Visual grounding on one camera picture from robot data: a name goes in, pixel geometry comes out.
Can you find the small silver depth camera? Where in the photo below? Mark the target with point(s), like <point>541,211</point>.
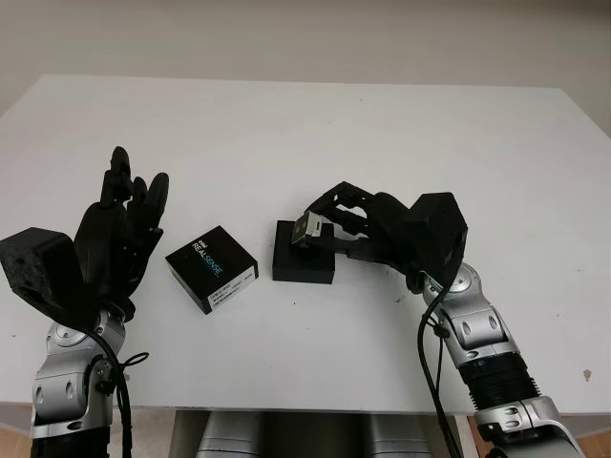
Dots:
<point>305,229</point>

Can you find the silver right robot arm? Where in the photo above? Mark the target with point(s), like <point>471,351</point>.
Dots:
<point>482,334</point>

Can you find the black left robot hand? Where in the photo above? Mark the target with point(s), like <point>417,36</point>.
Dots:
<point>102,238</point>

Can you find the black box base with foam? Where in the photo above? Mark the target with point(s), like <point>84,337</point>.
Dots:
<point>291,269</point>

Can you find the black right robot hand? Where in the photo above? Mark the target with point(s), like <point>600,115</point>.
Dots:
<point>386,224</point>

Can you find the grey and black robot torso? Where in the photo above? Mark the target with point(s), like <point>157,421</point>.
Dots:
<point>310,436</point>

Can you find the black RealSense box lid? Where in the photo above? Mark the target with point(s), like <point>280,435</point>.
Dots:
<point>207,260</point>

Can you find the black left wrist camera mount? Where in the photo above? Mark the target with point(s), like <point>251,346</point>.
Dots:
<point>35,267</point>

